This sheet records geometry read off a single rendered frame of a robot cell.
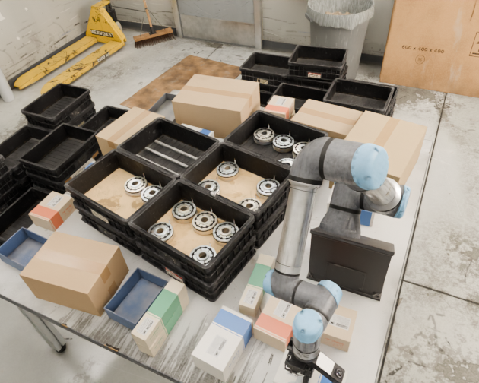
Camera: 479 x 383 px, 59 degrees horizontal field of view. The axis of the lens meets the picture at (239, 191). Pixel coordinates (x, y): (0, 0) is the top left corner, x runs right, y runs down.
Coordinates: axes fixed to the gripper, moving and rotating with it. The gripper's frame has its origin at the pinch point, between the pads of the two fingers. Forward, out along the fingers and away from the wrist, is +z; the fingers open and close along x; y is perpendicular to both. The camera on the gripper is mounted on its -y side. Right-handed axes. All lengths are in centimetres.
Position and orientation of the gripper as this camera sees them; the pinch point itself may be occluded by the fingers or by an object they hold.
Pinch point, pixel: (310, 380)
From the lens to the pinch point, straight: 145.0
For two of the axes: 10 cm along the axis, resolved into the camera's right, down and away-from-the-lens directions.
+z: 0.8, 7.2, 6.9
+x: -4.3, 6.5, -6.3
